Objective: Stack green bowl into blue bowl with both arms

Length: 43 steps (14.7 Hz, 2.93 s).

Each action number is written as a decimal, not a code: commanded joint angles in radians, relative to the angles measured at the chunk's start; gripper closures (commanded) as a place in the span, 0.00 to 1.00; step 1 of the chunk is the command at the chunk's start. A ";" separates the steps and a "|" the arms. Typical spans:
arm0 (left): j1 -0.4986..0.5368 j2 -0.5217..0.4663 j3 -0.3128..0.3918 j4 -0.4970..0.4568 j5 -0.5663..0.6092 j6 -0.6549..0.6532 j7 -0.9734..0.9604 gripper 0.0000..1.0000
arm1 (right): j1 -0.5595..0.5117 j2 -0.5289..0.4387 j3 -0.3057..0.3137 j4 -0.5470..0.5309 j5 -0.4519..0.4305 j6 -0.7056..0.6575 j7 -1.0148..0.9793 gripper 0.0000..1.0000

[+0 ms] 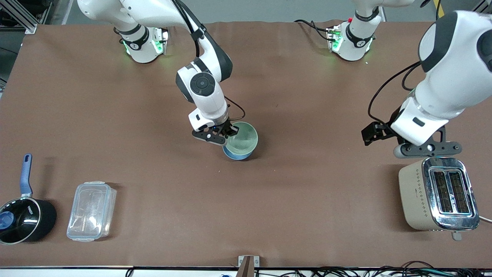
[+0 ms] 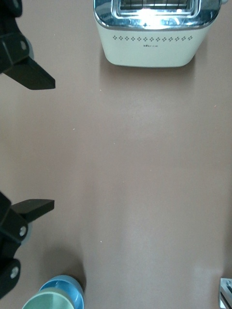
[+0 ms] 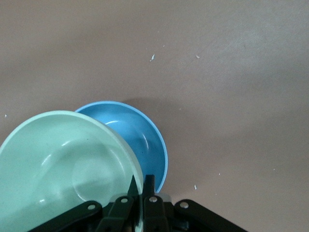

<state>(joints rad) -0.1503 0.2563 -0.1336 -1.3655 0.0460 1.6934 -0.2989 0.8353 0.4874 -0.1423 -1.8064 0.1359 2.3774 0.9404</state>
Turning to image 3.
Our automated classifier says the blue bowl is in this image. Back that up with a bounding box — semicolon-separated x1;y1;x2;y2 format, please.
74;101;169;193

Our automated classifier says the brown table cover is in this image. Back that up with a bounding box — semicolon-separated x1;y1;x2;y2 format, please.
0;0;309;232

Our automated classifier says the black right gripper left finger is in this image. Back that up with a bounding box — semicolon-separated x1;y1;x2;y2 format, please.
28;174;138;232

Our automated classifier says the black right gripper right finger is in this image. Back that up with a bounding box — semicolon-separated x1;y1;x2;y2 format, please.
143;174;249;232

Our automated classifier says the green bowl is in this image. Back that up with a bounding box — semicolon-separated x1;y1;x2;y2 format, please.
0;110;145;232

